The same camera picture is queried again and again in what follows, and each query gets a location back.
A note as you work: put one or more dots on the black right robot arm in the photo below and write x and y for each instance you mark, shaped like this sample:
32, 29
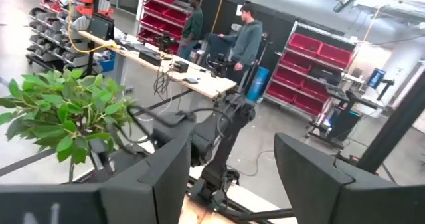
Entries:
219, 157

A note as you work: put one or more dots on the black computer tower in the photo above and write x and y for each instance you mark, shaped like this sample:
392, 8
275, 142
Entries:
345, 124

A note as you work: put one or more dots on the black box on workbench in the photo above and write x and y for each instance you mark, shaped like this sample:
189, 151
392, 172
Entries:
150, 58

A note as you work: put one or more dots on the small black box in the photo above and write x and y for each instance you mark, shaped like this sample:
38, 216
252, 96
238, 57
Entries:
181, 66

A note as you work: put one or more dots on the blue cylindrical container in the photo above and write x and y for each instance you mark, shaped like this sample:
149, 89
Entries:
258, 84

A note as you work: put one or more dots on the black equipment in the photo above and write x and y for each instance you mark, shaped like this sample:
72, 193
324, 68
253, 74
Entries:
219, 64

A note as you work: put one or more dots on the small black robot arm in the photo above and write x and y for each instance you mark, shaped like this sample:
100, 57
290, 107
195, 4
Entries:
165, 43

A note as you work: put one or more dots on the small grey device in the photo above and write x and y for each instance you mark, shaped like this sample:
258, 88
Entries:
191, 81

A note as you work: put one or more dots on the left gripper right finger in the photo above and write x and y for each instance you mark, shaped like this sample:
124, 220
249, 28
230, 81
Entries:
315, 190

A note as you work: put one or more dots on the black workstation desk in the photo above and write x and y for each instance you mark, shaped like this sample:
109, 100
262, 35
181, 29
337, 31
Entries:
352, 98

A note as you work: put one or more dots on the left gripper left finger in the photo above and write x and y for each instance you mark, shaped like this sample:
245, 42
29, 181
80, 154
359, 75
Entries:
159, 197

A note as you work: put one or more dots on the black square panel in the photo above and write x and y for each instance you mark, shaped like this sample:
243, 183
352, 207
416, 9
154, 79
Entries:
101, 28

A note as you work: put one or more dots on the blue box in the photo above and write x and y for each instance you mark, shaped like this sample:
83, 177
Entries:
107, 64

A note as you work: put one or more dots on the small monitor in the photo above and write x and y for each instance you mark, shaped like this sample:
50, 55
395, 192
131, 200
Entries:
376, 78

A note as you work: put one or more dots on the green potted plant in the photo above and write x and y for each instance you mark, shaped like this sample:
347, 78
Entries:
66, 117

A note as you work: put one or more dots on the metal rack of red bins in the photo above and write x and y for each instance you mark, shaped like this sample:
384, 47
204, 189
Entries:
299, 96
156, 23

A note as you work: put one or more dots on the black gantry post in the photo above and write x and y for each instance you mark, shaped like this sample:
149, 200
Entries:
391, 127

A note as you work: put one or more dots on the shelf rack with grey parts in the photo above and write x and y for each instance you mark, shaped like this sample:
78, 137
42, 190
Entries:
50, 24

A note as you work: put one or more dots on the person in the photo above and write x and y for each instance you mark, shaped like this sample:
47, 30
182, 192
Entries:
192, 24
247, 41

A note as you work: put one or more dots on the wooden top workbench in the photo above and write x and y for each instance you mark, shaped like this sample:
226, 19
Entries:
206, 82

